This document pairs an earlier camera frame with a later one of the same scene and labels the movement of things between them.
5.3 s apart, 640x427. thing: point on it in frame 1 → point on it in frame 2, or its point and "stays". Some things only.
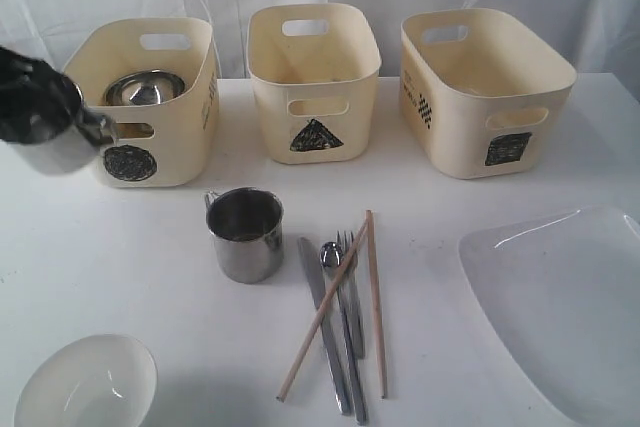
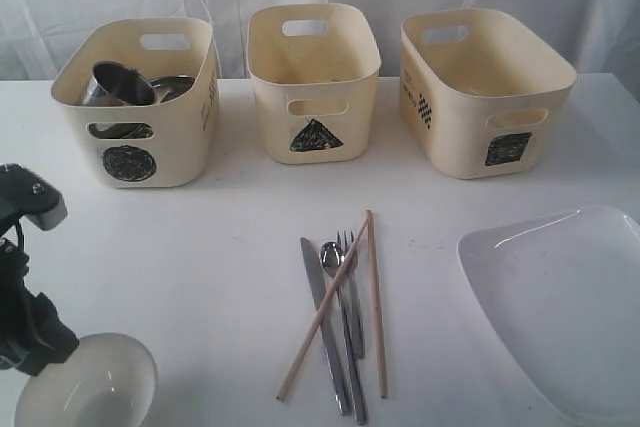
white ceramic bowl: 98,380 stays
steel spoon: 331,255 stays
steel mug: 68,153 → 113,83
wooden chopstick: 377,305 stays
